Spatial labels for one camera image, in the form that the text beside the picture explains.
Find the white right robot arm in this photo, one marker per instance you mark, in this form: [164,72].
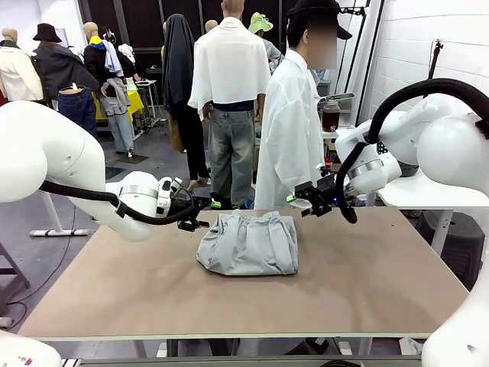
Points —
[447,149]

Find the black plastic stool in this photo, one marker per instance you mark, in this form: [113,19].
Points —
[462,244]

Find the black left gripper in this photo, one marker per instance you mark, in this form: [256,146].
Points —
[183,204]

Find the grey training pants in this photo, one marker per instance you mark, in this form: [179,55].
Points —
[248,244]

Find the mannequin in cream coat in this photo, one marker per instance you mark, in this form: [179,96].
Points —
[15,76]

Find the small white work table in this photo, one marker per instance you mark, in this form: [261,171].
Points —
[147,82]

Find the bald mannequin head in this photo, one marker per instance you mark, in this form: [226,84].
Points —
[211,26]

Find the black tripod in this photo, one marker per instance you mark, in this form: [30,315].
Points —
[435,57]

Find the black bucket hat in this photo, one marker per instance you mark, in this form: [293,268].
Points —
[47,32]

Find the mannequin in white shirt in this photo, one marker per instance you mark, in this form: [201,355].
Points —
[229,69]

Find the mannequin in black yellow jacket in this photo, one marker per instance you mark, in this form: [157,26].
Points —
[93,57]

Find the person in white shirt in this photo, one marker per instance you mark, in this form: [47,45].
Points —
[286,134]

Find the light green hat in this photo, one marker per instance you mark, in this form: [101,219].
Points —
[260,23]

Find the yellow table cloth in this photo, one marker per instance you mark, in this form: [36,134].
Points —
[135,103]

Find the mannequin in black cloak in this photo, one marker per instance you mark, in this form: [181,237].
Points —
[177,61]

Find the white hat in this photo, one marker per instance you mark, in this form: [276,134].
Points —
[126,51]

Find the mannequin in light blue jeans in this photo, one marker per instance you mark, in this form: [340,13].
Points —
[120,126]

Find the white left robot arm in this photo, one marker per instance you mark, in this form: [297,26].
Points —
[38,153]

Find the grey metal stand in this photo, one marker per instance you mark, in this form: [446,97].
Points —
[23,283]

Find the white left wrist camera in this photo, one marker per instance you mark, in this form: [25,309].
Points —
[166,185]

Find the half mannequin in dark jeans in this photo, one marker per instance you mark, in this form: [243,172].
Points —
[80,109]

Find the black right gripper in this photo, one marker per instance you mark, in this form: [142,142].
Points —
[326,191]

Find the aluminium frame rail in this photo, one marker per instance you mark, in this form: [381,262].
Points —
[229,362]

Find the brown glass jar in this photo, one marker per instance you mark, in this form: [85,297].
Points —
[331,118]

